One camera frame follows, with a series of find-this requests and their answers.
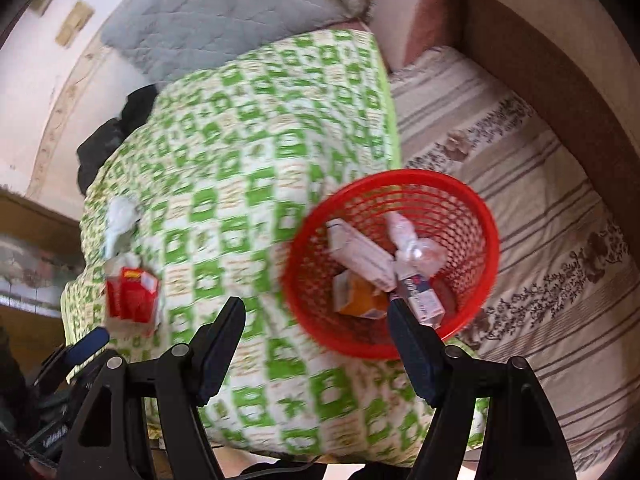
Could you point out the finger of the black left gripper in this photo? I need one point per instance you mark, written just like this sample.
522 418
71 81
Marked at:
84 349

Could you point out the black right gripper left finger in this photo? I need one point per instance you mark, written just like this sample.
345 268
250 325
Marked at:
213 349

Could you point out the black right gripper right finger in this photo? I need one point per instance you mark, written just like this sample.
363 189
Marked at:
422 353

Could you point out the red cigarette box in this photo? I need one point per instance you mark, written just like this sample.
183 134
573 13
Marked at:
132 298

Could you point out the orange cardboard box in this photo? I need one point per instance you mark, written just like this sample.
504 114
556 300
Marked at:
356 297

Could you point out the white small medicine box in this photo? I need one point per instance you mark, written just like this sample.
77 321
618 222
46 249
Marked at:
357 253

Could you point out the white blue medicine box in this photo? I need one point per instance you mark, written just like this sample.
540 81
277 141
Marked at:
419 294

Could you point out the wooden bedside cabinet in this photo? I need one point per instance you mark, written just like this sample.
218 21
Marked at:
40 254

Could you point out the green white patterned quilt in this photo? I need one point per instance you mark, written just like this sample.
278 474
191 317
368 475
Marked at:
225 170

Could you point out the striped floral bed sheet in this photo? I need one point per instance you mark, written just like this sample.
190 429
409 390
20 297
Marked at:
566 296

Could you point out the black clothing pile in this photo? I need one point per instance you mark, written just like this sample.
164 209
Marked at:
97 148

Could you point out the grey quilted pillow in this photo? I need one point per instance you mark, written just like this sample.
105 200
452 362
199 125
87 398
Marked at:
167 39

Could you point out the red beige headboard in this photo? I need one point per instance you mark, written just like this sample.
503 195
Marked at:
575 61

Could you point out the beige wall switch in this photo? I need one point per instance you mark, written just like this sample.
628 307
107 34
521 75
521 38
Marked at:
73 24

